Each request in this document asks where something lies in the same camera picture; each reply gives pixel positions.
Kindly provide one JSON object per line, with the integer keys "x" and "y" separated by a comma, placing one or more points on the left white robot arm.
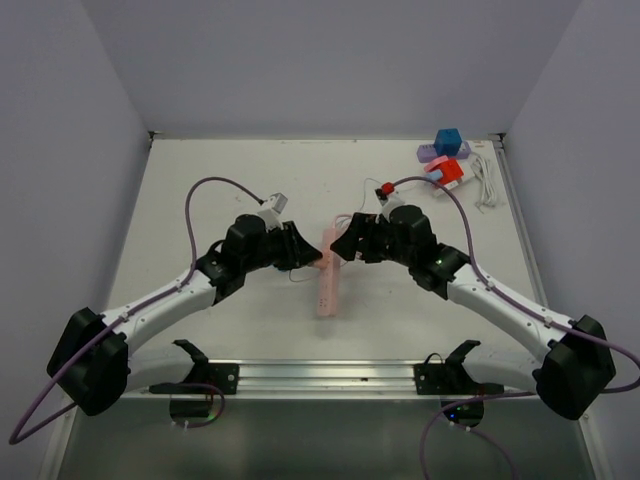
{"x": 91, "y": 360}

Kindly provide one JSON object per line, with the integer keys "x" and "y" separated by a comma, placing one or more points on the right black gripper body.
{"x": 379, "y": 244}

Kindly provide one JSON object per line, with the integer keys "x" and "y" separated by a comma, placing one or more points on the pink power strip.
{"x": 329, "y": 275}

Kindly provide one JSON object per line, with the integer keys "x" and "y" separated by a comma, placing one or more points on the light blue plug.
{"x": 435, "y": 175}

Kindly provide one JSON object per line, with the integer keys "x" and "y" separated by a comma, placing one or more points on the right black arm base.
{"x": 446, "y": 377}

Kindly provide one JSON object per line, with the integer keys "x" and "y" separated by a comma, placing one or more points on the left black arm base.
{"x": 212, "y": 381}

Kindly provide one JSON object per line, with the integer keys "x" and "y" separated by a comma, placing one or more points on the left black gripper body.
{"x": 280, "y": 248}

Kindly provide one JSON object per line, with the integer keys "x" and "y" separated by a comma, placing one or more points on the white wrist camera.
{"x": 271, "y": 210}
{"x": 389, "y": 203}

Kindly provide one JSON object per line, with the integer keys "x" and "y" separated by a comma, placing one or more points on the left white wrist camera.
{"x": 271, "y": 210}

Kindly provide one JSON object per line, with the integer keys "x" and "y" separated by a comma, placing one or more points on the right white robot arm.
{"x": 566, "y": 362}

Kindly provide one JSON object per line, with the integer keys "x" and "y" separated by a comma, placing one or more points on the red cube adapter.
{"x": 449, "y": 166}

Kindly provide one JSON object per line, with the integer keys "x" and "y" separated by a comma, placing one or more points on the blue cube adapter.
{"x": 447, "y": 142}

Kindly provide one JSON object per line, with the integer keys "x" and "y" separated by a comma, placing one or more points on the aluminium front rail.
{"x": 154, "y": 367}

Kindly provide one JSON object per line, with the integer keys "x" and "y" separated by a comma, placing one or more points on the purple power strip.
{"x": 427, "y": 152}

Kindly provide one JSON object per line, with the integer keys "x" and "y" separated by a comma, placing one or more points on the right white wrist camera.
{"x": 389, "y": 203}

